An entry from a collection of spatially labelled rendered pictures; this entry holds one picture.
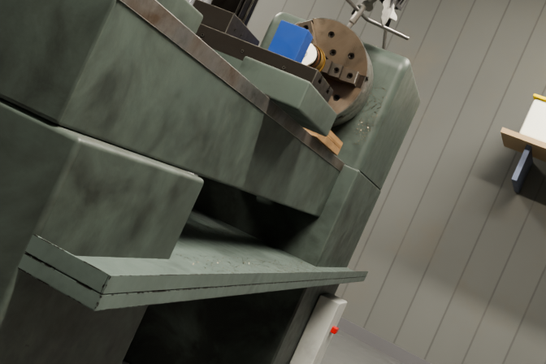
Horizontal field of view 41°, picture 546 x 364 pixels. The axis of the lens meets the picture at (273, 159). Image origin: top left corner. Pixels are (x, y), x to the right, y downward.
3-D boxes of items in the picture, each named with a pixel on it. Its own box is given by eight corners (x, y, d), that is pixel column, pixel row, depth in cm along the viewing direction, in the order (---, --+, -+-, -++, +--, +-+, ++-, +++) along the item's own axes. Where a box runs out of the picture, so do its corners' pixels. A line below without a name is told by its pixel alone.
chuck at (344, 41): (253, 92, 230) (308, 9, 229) (334, 145, 220) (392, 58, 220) (244, 85, 221) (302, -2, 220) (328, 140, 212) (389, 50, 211)
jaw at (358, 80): (329, 66, 218) (366, 76, 215) (323, 81, 218) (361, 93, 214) (322, 55, 208) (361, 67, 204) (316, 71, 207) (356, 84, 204)
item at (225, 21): (216, 45, 180) (225, 27, 180) (252, 60, 177) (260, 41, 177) (186, 19, 160) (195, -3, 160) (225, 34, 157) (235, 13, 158)
